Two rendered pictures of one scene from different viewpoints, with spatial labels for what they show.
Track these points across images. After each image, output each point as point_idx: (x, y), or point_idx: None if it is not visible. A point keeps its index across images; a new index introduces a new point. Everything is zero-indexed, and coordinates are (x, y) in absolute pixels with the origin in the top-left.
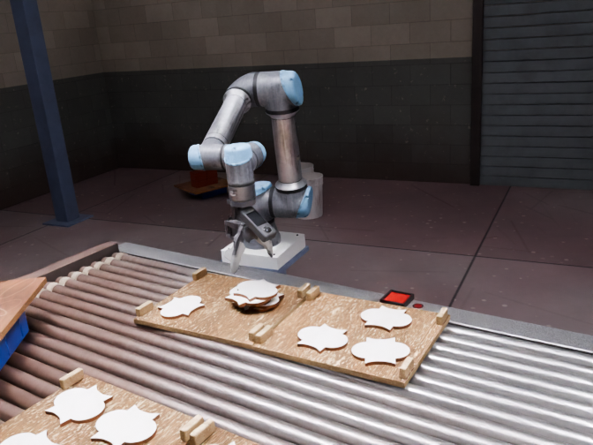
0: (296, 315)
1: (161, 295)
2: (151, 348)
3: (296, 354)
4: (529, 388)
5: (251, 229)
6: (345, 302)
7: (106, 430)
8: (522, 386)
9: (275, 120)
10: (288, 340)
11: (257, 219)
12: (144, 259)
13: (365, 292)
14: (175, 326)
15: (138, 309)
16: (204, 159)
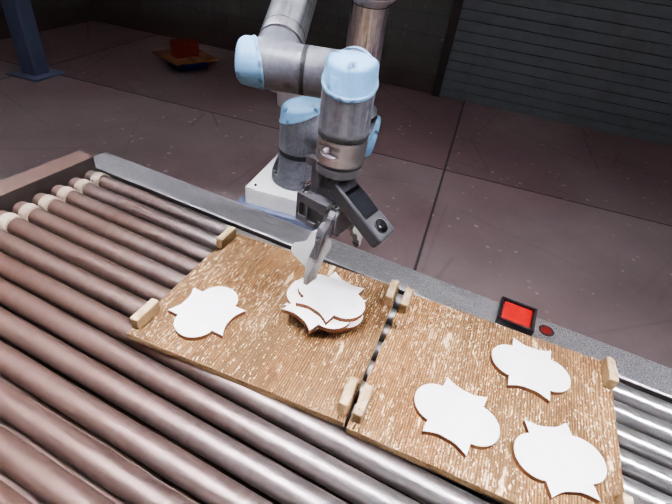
0: (394, 347)
1: (169, 271)
2: (163, 412)
3: (425, 456)
4: None
5: (353, 221)
6: (454, 321)
7: None
8: None
9: (361, 8)
10: (401, 414)
11: (363, 203)
12: (135, 189)
13: (465, 294)
14: (202, 360)
15: (134, 320)
16: (268, 70)
